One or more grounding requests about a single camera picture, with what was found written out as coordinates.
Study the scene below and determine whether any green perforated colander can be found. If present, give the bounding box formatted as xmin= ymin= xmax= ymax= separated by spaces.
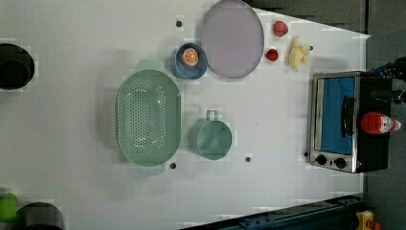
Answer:
xmin=116 ymin=59 xmax=182 ymax=176

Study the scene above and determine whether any orange slice toy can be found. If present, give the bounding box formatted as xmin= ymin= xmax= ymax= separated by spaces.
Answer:
xmin=181 ymin=48 xmax=199 ymax=67

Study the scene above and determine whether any blue metal frame rail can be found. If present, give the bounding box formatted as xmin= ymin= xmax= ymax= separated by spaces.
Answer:
xmin=183 ymin=195 xmax=366 ymax=230

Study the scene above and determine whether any black oven door handle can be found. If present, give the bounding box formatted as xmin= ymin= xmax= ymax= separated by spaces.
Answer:
xmin=341 ymin=96 xmax=354 ymax=138

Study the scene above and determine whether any black cylinder robot base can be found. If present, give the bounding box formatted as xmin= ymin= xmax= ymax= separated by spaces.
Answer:
xmin=0 ymin=43 xmax=35 ymax=90

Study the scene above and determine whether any large red strawberry toy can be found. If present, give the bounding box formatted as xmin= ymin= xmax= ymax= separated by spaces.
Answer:
xmin=273 ymin=21 xmax=288 ymax=37

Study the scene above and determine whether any blue bowl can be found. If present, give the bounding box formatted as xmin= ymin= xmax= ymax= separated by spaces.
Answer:
xmin=169 ymin=43 xmax=208 ymax=80

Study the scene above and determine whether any small red strawberry toy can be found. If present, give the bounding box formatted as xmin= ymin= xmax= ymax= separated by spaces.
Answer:
xmin=266 ymin=49 xmax=279 ymax=61

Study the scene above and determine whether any green plastic object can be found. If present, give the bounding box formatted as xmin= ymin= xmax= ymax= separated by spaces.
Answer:
xmin=0 ymin=193 xmax=17 ymax=222

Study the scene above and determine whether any green mug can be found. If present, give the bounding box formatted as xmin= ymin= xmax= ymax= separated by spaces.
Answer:
xmin=189 ymin=109 xmax=233 ymax=161

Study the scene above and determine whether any yellow peeled banana toy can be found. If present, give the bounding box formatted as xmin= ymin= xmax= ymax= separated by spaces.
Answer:
xmin=288 ymin=37 xmax=313 ymax=69

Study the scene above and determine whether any grey round plate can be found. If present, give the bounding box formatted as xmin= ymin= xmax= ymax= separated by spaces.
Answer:
xmin=200 ymin=0 xmax=264 ymax=79

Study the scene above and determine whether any silver toaster oven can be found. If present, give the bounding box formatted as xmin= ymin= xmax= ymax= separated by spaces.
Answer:
xmin=307 ymin=72 xmax=392 ymax=173

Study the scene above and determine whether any red ketchup bottle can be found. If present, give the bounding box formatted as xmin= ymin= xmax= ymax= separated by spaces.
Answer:
xmin=361 ymin=112 xmax=401 ymax=135

